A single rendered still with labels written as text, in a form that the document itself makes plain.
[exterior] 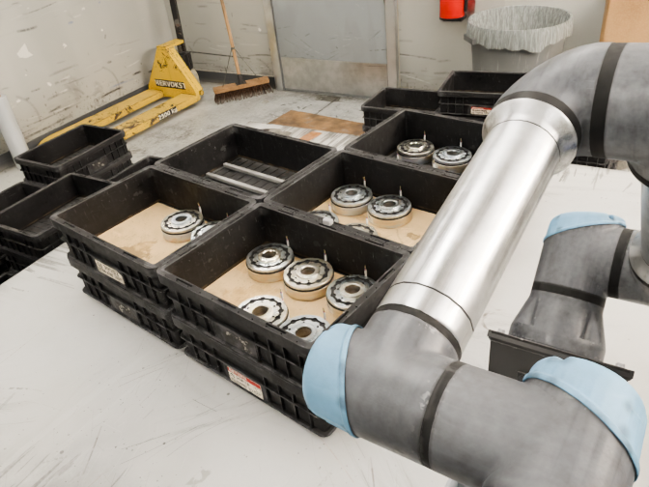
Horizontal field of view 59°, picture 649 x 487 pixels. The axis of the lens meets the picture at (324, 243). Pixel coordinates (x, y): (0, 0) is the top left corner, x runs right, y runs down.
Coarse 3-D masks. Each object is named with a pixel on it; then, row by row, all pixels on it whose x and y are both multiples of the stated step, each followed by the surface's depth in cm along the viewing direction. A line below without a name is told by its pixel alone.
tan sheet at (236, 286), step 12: (240, 264) 126; (228, 276) 122; (240, 276) 122; (336, 276) 119; (216, 288) 119; (228, 288) 119; (240, 288) 119; (252, 288) 118; (264, 288) 118; (276, 288) 117; (228, 300) 116; (240, 300) 115; (288, 300) 114; (324, 300) 113; (300, 312) 110; (312, 312) 110
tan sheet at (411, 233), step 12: (324, 204) 144; (348, 216) 138; (360, 216) 137; (420, 216) 134; (432, 216) 134; (384, 228) 132; (396, 228) 131; (408, 228) 131; (420, 228) 130; (396, 240) 127; (408, 240) 127
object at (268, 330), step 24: (240, 216) 123; (288, 216) 122; (360, 240) 111; (168, 264) 111; (192, 288) 104; (384, 288) 100; (240, 312) 97; (360, 312) 96; (264, 336) 94; (288, 336) 91
